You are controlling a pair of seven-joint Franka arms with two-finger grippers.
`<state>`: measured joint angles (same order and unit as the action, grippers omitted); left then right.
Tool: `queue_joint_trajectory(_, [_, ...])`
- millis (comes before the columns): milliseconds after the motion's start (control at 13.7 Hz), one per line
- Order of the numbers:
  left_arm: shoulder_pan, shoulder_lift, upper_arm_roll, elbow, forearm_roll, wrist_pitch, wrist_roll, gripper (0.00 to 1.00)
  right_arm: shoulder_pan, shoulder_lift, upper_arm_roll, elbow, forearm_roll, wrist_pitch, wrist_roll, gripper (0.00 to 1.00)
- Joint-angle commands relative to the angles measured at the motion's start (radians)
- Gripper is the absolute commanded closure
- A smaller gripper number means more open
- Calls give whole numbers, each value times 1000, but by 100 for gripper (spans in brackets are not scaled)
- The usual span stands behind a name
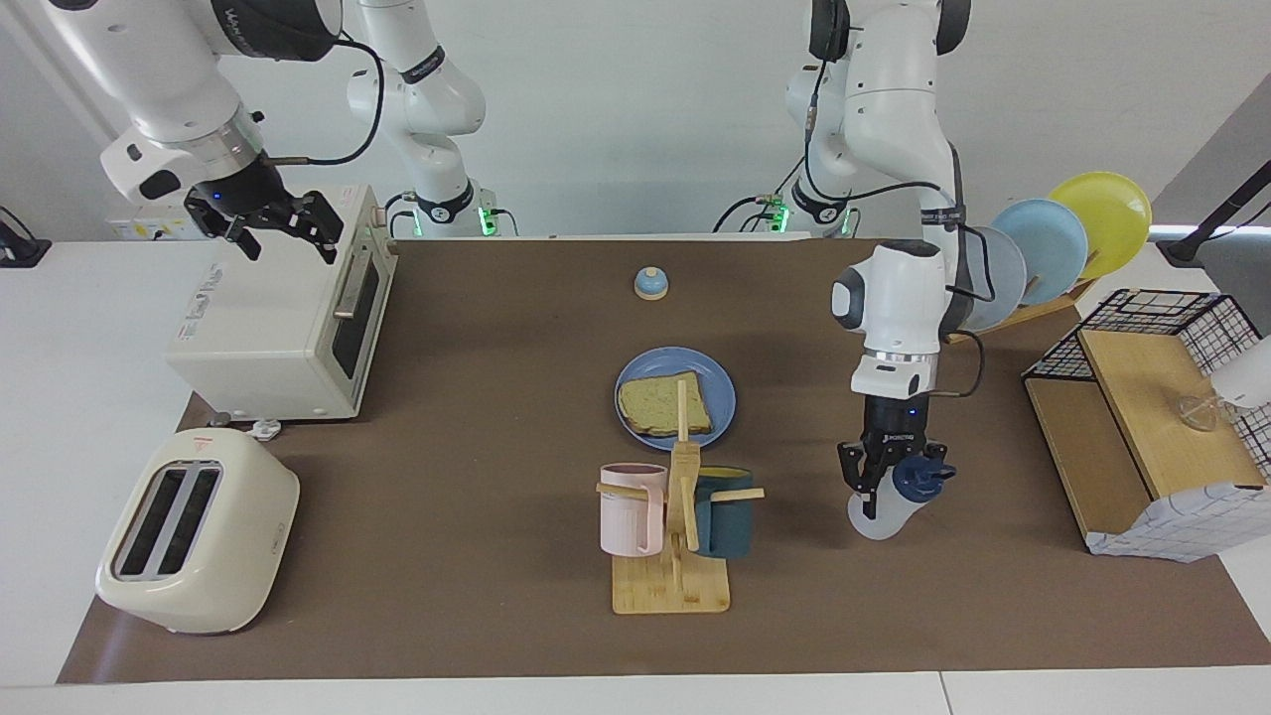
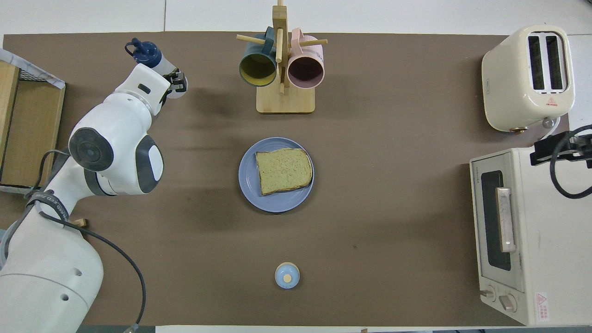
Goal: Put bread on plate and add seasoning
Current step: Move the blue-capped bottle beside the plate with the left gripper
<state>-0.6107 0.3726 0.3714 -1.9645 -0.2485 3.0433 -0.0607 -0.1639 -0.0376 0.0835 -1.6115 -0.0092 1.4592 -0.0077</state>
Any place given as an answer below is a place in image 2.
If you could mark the cream two-slot toaster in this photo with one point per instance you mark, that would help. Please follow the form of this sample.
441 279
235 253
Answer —
506 88

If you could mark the blue round plate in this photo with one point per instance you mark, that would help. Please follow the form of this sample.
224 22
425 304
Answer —
277 203

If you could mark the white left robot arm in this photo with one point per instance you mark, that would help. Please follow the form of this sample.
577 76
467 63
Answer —
115 148

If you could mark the wooden mug tree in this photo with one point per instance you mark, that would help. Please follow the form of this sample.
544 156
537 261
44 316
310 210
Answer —
285 99

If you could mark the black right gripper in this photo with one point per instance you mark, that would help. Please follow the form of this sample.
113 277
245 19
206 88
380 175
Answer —
585 147

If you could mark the dark teal mug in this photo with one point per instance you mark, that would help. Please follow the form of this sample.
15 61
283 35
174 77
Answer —
257 69

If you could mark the slice of toast bread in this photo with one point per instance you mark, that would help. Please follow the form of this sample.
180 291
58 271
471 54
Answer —
284 171

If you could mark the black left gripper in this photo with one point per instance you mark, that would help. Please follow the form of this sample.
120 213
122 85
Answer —
164 96

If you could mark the translucent bottle with navy cap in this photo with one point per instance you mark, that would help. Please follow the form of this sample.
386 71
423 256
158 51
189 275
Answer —
148 53

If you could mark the pink mug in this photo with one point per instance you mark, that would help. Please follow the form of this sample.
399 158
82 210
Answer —
305 71

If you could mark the brown table mat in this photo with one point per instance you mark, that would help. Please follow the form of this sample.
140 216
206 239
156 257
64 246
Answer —
393 208

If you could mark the small blue call bell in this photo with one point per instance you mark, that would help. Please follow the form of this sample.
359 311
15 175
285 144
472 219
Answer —
287 276

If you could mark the white toaster oven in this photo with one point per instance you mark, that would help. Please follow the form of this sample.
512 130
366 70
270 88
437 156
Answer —
550 240

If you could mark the white checkered cloth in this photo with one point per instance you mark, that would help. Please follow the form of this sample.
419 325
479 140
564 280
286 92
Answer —
41 76

